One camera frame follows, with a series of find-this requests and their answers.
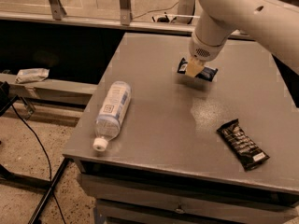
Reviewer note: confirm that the metal bracket left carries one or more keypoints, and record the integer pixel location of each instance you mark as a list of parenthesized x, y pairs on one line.
[(57, 10)]

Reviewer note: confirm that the black snack bar wrapper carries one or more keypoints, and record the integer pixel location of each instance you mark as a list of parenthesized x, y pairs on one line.
[(245, 149)]

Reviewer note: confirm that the blue rxbar blueberry wrapper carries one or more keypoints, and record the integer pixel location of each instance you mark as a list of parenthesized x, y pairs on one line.
[(207, 73)]

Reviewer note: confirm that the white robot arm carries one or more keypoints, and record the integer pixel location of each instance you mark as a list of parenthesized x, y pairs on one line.
[(271, 23)]

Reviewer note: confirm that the white packet on ledge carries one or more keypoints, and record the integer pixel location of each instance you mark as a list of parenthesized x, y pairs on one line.
[(31, 75)]

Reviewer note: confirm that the metal bracket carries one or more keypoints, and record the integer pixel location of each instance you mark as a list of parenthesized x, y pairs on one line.
[(57, 10), (125, 12)]

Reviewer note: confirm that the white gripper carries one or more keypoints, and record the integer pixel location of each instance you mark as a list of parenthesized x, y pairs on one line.
[(204, 50)]

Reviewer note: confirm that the clear plastic water bottle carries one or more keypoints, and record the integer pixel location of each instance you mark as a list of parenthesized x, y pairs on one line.
[(111, 114)]

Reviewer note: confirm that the grey metal rail ledge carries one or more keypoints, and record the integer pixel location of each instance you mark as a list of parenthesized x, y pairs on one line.
[(52, 90)]

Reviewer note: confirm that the grey table drawer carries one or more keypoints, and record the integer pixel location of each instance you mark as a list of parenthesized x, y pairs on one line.
[(152, 204)]

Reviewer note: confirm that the metal bracket middle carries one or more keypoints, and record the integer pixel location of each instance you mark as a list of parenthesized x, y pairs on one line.
[(125, 12)]

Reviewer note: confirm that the black stand leg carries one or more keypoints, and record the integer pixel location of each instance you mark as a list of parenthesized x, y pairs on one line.
[(46, 197)]

